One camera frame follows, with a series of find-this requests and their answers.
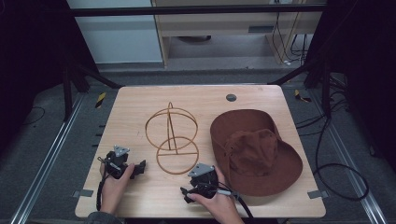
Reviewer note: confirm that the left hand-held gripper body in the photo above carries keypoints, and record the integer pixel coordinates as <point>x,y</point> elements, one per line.
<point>115,165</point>

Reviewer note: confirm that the person's right hand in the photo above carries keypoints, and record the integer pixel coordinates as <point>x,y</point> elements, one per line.
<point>219,205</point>

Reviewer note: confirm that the brown wide-brim hat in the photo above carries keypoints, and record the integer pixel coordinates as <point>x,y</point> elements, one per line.
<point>255,155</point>

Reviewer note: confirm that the grey round table grommet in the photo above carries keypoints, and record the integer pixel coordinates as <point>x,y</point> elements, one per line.
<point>231,97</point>

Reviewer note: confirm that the person's left hand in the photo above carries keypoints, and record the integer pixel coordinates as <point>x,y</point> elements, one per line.
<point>114,191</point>

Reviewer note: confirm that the black stand leg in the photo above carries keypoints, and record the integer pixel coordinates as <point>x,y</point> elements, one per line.
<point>67,93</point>
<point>325,90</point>

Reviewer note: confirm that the yellow black striped tape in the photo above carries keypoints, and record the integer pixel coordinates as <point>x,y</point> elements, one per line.
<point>301,97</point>
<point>100,100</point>

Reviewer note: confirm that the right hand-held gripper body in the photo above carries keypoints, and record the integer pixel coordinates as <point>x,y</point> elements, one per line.
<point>204,182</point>

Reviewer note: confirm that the grey tape piece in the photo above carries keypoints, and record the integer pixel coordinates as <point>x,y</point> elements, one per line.
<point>83,193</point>
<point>317,194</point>

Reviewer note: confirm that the white cabinet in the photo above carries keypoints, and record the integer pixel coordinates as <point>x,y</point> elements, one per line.
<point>118,37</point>

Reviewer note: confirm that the black frame crossbar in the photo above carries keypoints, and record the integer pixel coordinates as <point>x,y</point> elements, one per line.
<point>186,10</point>

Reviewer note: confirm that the black curtain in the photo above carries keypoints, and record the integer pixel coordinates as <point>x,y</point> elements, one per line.
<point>31,62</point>
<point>367,62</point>

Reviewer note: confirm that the aluminium floor rail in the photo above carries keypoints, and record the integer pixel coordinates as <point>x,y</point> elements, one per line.
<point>46,161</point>
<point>351,174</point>

